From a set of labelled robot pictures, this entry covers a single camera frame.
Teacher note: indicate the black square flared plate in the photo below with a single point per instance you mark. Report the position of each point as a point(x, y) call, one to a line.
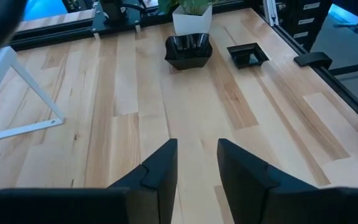
point(244, 49)

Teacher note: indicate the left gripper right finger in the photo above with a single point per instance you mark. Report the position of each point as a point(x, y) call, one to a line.
point(275, 205)

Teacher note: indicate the black aluminium table frame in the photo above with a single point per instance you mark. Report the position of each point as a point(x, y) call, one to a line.
point(51, 34)

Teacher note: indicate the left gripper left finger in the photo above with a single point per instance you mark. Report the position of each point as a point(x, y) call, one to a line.
point(104, 205)

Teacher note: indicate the black labelled drawer cabinet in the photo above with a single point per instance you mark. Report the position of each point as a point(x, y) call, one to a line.
point(319, 28)

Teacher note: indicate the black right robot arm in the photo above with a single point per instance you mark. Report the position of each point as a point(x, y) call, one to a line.
point(112, 11)

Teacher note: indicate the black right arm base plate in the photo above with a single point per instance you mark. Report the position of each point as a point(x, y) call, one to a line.
point(101, 26)

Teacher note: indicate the black table edge clamp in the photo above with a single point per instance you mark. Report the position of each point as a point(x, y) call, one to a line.
point(312, 59)

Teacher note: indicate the silver aluminium post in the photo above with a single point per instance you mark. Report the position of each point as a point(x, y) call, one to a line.
point(270, 12)

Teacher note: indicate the green plant in white pot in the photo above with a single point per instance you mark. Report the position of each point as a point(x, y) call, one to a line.
point(191, 23)

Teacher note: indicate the black wavy square bowl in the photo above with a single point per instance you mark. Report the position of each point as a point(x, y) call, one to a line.
point(188, 59)

